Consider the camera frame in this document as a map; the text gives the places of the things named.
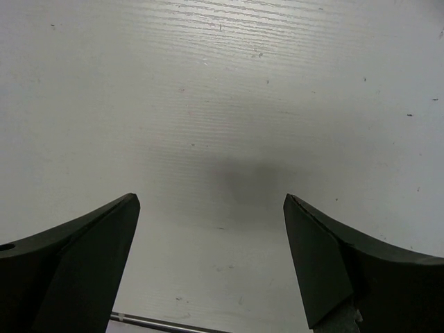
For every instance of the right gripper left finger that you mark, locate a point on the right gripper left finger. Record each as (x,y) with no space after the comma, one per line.
(66,278)

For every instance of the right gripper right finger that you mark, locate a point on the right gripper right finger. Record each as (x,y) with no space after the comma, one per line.
(352,282)

